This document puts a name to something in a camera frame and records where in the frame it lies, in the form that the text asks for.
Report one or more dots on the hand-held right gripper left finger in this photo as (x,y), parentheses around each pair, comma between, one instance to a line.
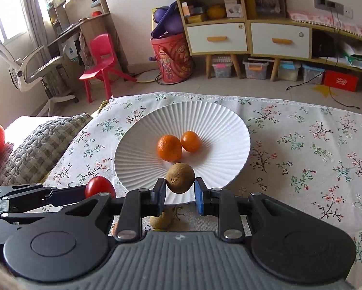
(160,198)

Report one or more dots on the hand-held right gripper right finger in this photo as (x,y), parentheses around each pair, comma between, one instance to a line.
(200,201)

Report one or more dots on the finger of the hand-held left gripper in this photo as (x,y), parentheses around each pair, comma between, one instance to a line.
(69,195)
(24,216)

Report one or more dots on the brown kiwi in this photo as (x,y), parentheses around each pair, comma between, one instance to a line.
(180,177)

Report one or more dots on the red tomato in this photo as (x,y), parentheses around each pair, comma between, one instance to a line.
(100,185)

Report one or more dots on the white ribbed plate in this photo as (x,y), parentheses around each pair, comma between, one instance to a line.
(217,133)

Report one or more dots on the tan lumpy vegetable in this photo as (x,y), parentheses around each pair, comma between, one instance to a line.
(161,221)

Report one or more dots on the large orange mandarin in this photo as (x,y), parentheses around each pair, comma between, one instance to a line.
(169,148)

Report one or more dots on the grey knitted pillow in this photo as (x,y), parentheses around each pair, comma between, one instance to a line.
(42,148)

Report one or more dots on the small orange mandarin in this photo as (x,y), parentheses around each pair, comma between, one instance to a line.
(191,141)

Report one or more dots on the floral tablecloth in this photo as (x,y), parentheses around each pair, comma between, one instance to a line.
(304,157)

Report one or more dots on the clear storage box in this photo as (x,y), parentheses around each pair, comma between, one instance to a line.
(255,70)
(289,72)
(222,68)
(312,74)

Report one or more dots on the white office chair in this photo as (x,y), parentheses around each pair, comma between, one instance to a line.
(28,66)

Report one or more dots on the red printed toy bin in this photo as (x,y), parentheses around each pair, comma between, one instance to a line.
(172,60)

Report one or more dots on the red plastic chair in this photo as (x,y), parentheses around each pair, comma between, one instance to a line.
(102,53)

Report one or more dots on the white cabinet drawer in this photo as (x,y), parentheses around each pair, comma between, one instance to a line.
(280,40)
(217,37)

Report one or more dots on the yellow star sticker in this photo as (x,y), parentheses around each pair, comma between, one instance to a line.
(323,91)

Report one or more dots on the wooden desk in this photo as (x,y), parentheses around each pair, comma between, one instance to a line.
(89,24)

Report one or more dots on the purple toy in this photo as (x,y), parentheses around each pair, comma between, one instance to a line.
(169,21)

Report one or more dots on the red cardboard box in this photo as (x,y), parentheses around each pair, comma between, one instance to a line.
(340,81)

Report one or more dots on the wooden cabinet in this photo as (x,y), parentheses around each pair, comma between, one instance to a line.
(247,21)

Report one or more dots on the grey curtain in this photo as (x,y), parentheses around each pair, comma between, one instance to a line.
(33,12)

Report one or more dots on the orange pumpkin ornament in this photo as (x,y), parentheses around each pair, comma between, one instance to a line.
(216,12)

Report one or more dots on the white carton box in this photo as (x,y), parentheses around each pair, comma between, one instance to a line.
(233,7)

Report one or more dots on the black appliance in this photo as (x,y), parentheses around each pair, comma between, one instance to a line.
(323,43)

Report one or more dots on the pile of papers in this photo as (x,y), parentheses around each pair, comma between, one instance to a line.
(357,56)

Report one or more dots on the pink cloth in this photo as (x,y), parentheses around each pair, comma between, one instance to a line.
(329,22)

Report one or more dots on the wall outlet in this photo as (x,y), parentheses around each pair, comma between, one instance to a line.
(333,6)

